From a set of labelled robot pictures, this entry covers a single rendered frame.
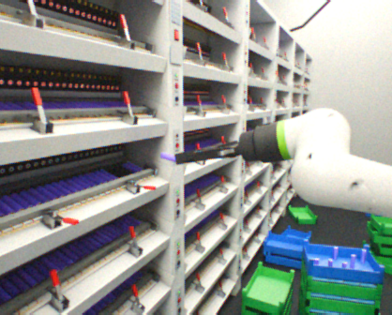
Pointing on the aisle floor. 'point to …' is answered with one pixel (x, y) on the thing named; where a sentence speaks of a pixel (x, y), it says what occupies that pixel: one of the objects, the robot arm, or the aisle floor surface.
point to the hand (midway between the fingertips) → (188, 157)
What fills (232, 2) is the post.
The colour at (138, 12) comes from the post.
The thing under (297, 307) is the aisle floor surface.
